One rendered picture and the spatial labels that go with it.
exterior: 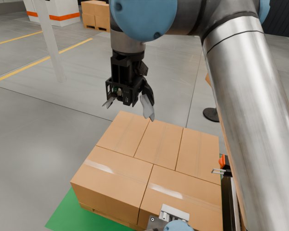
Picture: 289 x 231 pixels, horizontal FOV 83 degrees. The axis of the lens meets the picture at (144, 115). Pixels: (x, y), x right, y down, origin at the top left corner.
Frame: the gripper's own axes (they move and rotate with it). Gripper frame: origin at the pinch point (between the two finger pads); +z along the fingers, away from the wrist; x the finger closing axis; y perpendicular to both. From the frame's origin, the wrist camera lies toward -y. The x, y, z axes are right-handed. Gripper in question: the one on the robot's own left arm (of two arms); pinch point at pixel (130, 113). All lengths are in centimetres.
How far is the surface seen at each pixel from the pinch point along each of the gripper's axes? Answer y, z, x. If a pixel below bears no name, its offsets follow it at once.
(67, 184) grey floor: -24, 152, -83
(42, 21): -203, 37, -243
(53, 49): -205, 83, -237
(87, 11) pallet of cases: -605, 89, -434
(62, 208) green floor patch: -2, 152, -72
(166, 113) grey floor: -194, 151, -8
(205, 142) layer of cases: -96, 97, 49
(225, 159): -31, 41, 45
